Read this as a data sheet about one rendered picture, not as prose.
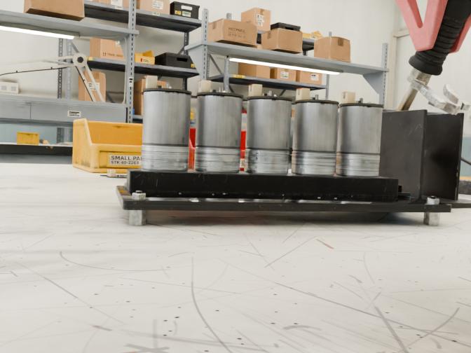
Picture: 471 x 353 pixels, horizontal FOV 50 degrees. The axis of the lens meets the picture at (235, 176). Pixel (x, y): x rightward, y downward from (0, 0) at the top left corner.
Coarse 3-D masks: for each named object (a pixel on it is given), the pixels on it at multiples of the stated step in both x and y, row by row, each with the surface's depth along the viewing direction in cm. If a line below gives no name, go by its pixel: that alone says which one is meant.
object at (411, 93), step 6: (414, 72) 36; (420, 72) 36; (408, 78) 37; (414, 78) 36; (420, 78) 36; (426, 78) 36; (426, 84) 37; (408, 90) 37; (414, 90) 37; (408, 96) 37; (414, 96) 37; (402, 102) 38; (408, 102) 38; (402, 108) 38; (408, 108) 38
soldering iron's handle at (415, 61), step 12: (456, 0) 33; (468, 0) 33; (444, 12) 33; (456, 12) 33; (468, 12) 33; (444, 24) 34; (456, 24) 34; (444, 36) 34; (456, 36) 34; (432, 48) 35; (444, 48) 35; (420, 60) 36; (432, 60) 35; (444, 60) 35; (432, 72) 35
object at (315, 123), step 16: (304, 112) 27; (320, 112) 27; (336, 112) 28; (304, 128) 27; (320, 128) 27; (336, 128) 28; (304, 144) 27; (320, 144) 27; (304, 160) 27; (320, 160) 27
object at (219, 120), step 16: (208, 96) 26; (224, 96) 26; (208, 112) 26; (224, 112) 26; (240, 112) 26; (208, 128) 26; (224, 128) 26; (240, 128) 27; (208, 144) 26; (224, 144) 26; (208, 160) 26; (224, 160) 26
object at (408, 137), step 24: (432, 96) 34; (456, 96) 35; (384, 120) 38; (408, 120) 35; (432, 120) 38; (456, 120) 36; (384, 144) 38; (408, 144) 35; (432, 144) 38; (456, 144) 36; (384, 168) 38; (408, 168) 35; (432, 168) 38; (456, 168) 36; (408, 192) 35; (432, 192) 38; (456, 192) 36
